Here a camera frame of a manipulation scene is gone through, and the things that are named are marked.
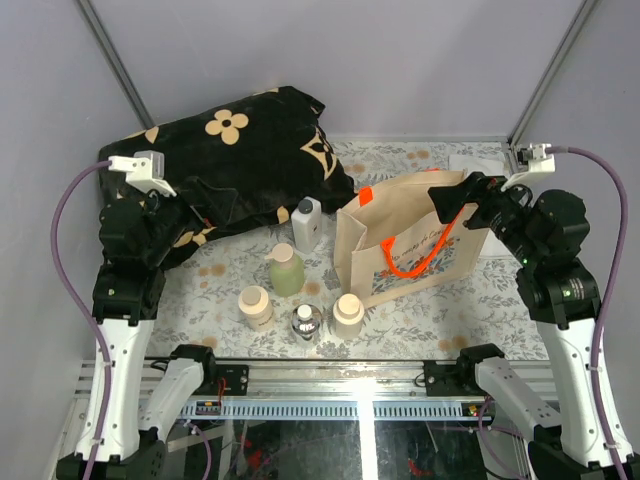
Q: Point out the white bottle black cap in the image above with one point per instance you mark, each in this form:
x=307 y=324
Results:
x=307 y=224

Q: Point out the clear glass bottle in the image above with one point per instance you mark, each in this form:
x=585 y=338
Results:
x=306 y=324

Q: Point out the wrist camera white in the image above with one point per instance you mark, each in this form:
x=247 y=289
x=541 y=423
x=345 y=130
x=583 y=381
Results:
x=537 y=163
x=144 y=172

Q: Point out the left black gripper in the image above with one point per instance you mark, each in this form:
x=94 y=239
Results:
x=218 y=203

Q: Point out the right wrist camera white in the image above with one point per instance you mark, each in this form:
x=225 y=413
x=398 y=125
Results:
x=537 y=163

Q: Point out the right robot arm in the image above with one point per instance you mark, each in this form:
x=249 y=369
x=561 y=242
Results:
x=582 y=438

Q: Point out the green pump bottle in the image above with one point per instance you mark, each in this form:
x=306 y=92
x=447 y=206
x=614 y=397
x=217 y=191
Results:
x=286 y=270

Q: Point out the beige canvas tote bag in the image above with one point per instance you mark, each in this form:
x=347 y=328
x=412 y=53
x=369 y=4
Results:
x=390 y=242

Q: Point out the beige jar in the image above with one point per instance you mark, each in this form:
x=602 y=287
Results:
x=348 y=314
x=256 y=307

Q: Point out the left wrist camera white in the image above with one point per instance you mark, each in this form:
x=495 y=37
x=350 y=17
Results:
x=144 y=172

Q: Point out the floral table mat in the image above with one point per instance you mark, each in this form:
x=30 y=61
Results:
x=199 y=306

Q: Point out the white folded cloth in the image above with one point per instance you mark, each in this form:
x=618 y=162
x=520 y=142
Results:
x=492 y=165

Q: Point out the black floral pattern pillow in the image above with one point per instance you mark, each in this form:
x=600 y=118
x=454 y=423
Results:
x=244 y=165

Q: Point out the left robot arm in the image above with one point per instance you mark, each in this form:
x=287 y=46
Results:
x=119 y=440

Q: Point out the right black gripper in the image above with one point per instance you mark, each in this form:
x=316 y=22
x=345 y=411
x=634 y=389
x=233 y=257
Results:
x=449 y=200

